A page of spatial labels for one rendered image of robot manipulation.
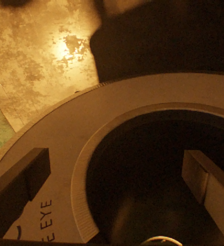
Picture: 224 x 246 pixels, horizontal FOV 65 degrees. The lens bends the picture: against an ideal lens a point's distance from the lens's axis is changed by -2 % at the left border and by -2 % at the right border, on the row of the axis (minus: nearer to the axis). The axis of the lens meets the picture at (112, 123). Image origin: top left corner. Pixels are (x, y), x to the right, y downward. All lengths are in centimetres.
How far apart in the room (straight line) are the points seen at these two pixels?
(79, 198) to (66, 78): 91
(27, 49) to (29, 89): 28
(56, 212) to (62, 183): 8
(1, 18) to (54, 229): 112
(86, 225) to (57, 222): 7
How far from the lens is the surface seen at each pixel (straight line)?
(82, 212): 44
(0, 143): 192
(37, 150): 17
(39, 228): 47
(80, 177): 49
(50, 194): 50
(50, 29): 116
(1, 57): 137
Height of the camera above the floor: 107
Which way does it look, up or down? 51 degrees down
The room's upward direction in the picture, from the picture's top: 174 degrees counter-clockwise
